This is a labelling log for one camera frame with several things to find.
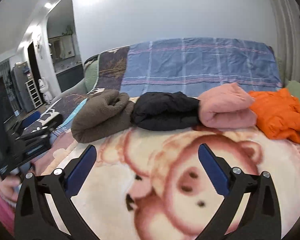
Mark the black puffer jacket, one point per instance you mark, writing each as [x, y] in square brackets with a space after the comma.
[159, 111]

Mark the white cat figurine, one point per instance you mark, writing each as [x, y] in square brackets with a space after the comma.
[44, 89]

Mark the pink quilted jacket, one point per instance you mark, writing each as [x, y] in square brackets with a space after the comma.
[226, 106]

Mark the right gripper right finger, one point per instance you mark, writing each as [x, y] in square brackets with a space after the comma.
[261, 218]

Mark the grey pleated curtain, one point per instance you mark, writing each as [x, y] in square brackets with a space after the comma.
[287, 18]

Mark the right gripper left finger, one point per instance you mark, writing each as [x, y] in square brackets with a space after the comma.
[33, 217]

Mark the white slatted rack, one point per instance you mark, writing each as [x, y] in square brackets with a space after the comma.
[33, 93]

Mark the green pillow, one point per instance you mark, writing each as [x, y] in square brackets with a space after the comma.
[91, 74]

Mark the orange puffer jacket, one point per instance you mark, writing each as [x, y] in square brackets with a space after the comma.
[278, 114]

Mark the pink cartoon pig blanket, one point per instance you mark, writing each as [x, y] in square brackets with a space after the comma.
[151, 185]

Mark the person's left hand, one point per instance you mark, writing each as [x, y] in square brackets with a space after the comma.
[8, 188]

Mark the blue plaid pillow cover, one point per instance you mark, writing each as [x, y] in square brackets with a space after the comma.
[195, 65]

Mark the brown fleece jacket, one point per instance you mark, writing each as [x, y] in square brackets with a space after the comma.
[103, 115]

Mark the pink sleeved left forearm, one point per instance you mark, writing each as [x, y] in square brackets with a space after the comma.
[7, 214]

